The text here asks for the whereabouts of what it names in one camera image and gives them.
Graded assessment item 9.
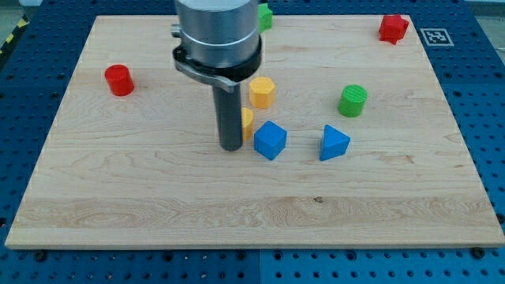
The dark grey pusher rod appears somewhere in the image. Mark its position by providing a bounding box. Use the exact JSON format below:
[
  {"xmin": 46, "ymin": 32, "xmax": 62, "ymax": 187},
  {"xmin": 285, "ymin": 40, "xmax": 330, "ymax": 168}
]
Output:
[{"xmin": 212, "ymin": 85, "xmax": 243, "ymax": 151}]

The yellow heart block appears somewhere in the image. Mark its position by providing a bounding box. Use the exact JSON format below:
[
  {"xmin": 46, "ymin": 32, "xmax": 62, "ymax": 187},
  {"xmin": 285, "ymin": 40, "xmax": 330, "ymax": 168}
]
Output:
[{"xmin": 241, "ymin": 107, "xmax": 254, "ymax": 140}]

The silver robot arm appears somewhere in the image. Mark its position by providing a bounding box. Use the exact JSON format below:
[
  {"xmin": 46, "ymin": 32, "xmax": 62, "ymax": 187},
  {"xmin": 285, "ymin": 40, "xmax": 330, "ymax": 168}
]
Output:
[{"xmin": 171, "ymin": 0, "xmax": 262, "ymax": 151}]

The yellow hexagon block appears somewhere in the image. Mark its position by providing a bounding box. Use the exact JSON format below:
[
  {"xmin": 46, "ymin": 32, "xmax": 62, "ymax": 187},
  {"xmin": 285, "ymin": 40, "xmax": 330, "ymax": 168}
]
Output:
[{"xmin": 249, "ymin": 77, "xmax": 276, "ymax": 109}]

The blue cube block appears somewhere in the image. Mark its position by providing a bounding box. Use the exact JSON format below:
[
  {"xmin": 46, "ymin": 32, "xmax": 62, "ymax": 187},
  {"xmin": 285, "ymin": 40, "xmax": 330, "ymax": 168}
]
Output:
[{"xmin": 254, "ymin": 121, "xmax": 287, "ymax": 160}]

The green star block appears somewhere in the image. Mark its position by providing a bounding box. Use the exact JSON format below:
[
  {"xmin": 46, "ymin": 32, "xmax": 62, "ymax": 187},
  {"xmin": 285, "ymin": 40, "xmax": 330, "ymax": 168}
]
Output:
[{"xmin": 258, "ymin": 2, "xmax": 273, "ymax": 33}]

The red cylinder block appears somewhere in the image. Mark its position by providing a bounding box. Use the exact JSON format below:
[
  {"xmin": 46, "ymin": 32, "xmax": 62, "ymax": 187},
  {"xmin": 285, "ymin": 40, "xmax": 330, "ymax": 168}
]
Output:
[{"xmin": 104, "ymin": 64, "xmax": 135, "ymax": 96}]

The blue triangle block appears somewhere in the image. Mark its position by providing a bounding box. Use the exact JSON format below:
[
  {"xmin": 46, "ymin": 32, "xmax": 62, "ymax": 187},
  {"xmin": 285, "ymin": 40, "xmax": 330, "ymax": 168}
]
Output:
[{"xmin": 320, "ymin": 125, "xmax": 350, "ymax": 161}]

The green cylinder block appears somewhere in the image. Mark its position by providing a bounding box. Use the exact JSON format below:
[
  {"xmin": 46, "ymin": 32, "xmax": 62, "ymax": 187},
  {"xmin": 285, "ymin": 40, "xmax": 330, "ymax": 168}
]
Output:
[{"xmin": 338, "ymin": 84, "xmax": 368, "ymax": 118}]

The wooden board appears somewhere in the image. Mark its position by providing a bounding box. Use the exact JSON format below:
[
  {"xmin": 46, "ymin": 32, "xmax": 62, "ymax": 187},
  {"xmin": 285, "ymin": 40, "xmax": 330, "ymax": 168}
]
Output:
[{"xmin": 6, "ymin": 15, "xmax": 504, "ymax": 250}]

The red star block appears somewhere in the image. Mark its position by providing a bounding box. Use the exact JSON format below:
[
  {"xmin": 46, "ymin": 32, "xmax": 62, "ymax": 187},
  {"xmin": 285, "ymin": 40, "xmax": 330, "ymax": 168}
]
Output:
[{"xmin": 379, "ymin": 14, "xmax": 410, "ymax": 45}]

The white fiducial marker tag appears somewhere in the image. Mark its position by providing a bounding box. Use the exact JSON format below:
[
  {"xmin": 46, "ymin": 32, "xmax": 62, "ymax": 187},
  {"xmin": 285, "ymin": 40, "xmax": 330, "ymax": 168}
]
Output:
[{"xmin": 420, "ymin": 28, "xmax": 454, "ymax": 47}]

